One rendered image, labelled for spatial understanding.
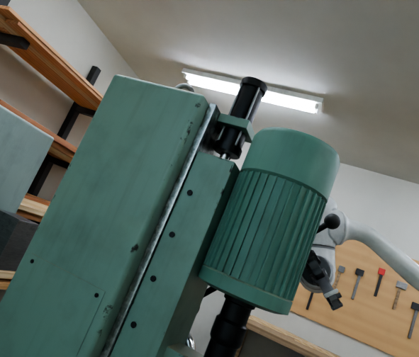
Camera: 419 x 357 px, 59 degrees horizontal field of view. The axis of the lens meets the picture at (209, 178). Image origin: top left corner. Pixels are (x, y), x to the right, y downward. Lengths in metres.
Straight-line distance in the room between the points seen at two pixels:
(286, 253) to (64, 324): 0.40
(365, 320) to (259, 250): 3.40
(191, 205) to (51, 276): 0.28
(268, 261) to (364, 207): 3.53
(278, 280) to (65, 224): 0.40
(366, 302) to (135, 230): 3.46
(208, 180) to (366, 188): 3.56
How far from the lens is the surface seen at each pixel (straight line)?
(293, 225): 0.64
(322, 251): 1.12
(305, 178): 0.65
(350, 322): 3.98
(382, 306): 4.01
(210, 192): 0.68
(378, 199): 4.17
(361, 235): 1.19
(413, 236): 4.14
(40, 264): 0.76
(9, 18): 2.49
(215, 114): 0.74
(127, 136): 0.74
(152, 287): 0.69
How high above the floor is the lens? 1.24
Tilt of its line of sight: 11 degrees up
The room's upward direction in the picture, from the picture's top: 23 degrees clockwise
